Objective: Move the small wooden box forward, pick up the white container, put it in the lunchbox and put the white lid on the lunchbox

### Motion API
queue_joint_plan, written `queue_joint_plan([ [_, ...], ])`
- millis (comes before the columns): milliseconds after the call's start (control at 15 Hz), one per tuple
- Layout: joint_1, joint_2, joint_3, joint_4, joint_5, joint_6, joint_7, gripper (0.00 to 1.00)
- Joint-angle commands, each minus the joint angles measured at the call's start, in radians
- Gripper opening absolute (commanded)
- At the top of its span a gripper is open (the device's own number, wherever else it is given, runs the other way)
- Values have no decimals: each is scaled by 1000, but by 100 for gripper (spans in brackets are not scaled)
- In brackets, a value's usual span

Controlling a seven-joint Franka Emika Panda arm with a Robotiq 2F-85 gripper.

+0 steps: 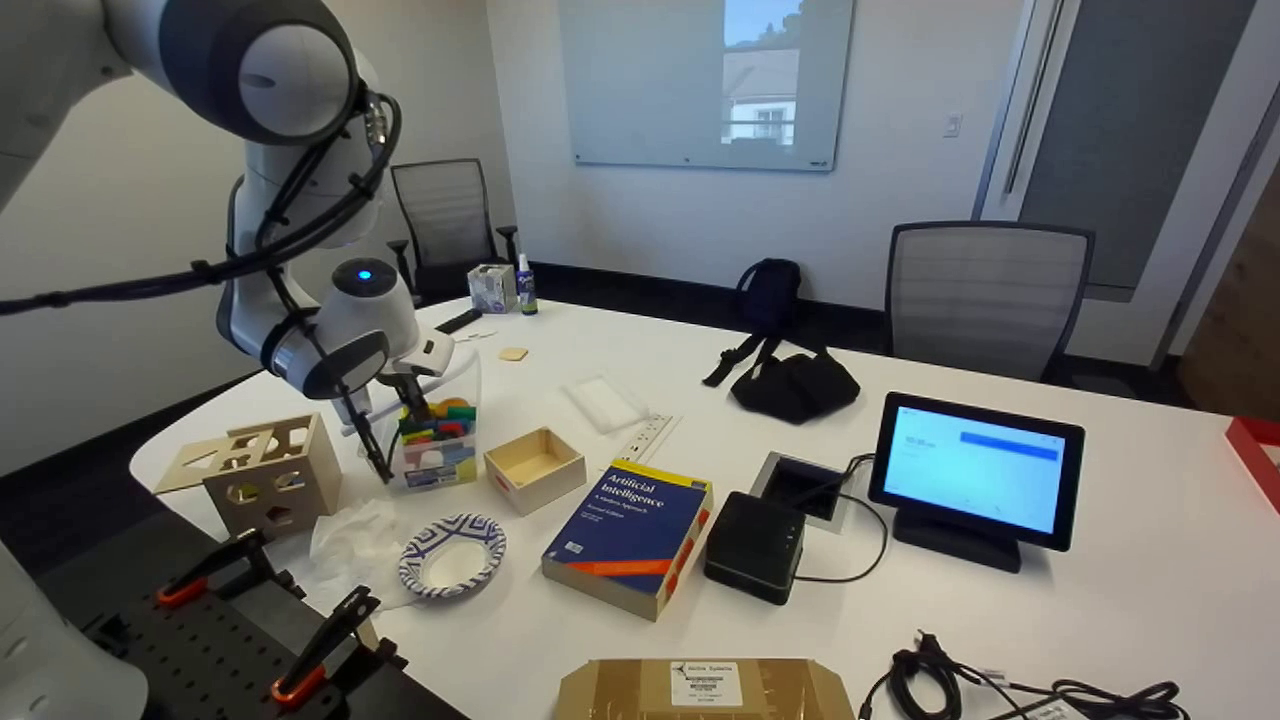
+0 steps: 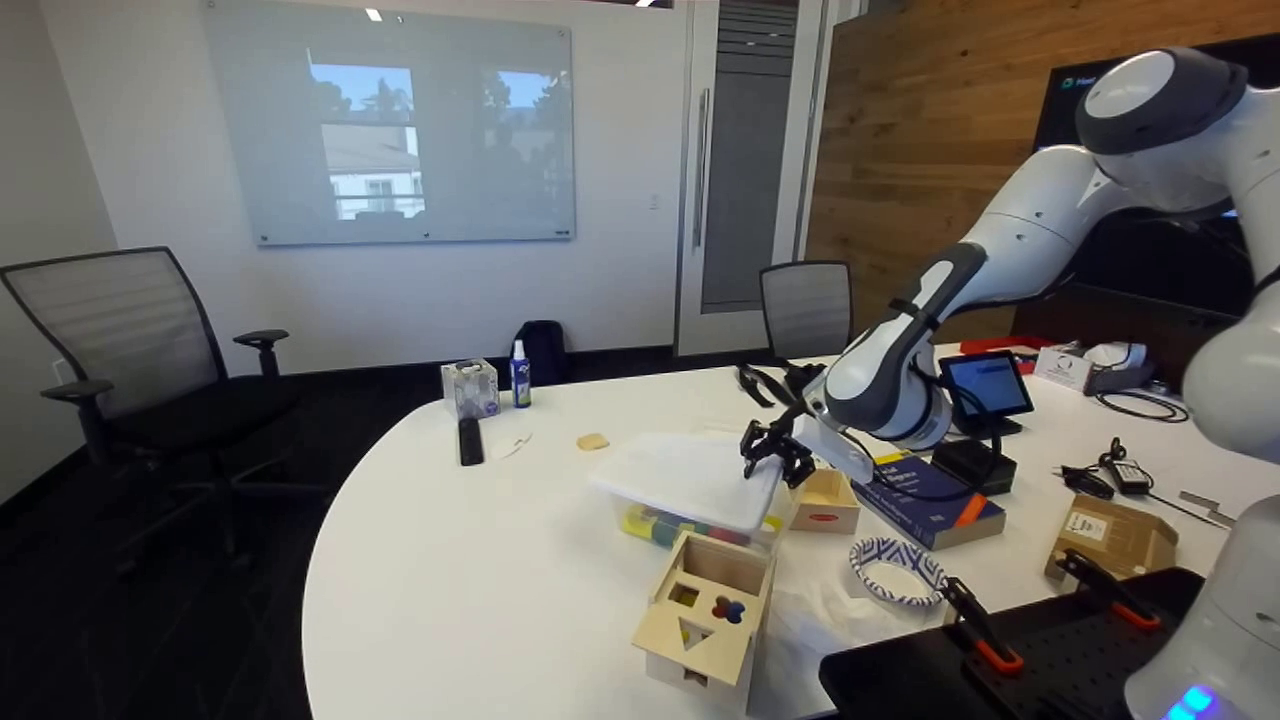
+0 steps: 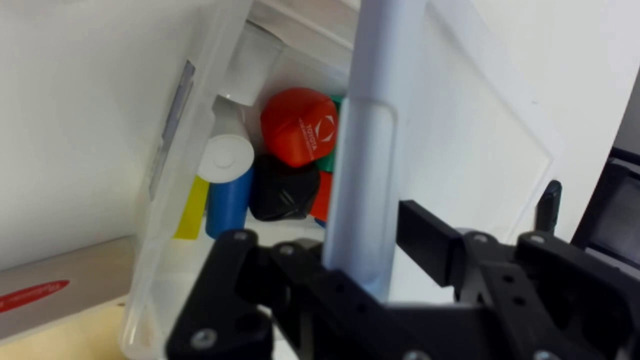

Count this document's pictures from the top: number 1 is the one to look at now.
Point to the flat cardboard box with label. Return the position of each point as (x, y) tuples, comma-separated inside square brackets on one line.
[(700, 691)]

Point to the black tablet screen on stand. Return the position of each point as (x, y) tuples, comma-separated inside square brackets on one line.
[(977, 469)]

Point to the wall whiteboard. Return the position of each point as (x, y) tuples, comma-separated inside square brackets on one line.
[(666, 95)]

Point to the small spray bottle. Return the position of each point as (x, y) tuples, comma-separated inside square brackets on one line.
[(526, 285)]

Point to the black fabric bag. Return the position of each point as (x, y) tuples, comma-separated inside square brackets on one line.
[(791, 380)]

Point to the yellow sticky note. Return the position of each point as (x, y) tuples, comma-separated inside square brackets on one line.
[(513, 353)]

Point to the black mesh office chair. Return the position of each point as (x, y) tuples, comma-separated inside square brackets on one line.
[(453, 215)]

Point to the crumpled clear plastic bag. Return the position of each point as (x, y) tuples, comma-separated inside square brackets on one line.
[(352, 542)]

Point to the red black clamp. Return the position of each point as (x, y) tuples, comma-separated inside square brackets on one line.
[(202, 664)]

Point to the black marker pen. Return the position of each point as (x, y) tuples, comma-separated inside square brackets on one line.
[(467, 318)]

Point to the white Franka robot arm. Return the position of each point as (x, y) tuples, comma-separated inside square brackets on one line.
[(107, 54)]

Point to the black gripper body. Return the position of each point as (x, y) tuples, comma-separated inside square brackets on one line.
[(362, 366)]

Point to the table power socket hatch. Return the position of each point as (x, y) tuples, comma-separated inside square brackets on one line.
[(802, 487)]

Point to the clear plastic ruler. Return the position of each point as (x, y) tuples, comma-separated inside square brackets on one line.
[(651, 436)]

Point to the red object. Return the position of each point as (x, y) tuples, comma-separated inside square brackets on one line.
[(1259, 460)]

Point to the folded white napkin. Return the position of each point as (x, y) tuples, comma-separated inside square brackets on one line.
[(600, 406)]

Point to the white wall light switch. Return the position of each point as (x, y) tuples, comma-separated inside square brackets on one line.
[(954, 131)]

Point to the blue hardcover textbook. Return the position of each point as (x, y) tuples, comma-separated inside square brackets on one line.
[(627, 532)]

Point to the small wooden box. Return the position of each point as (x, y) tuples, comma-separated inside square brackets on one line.
[(536, 465)]

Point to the white plastic chair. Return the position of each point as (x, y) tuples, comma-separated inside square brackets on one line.
[(63, 654)]

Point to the wooden shape sorter box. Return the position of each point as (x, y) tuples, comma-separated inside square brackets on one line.
[(274, 482)]

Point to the clear container with white lid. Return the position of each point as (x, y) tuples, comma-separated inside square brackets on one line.
[(439, 447)]

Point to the small black box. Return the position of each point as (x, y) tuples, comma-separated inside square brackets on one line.
[(754, 546)]

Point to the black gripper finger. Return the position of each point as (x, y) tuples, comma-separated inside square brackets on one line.
[(370, 434), (408, 398)]

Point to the grey mesh office chair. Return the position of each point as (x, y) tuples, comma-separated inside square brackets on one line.
[(984, 300)]

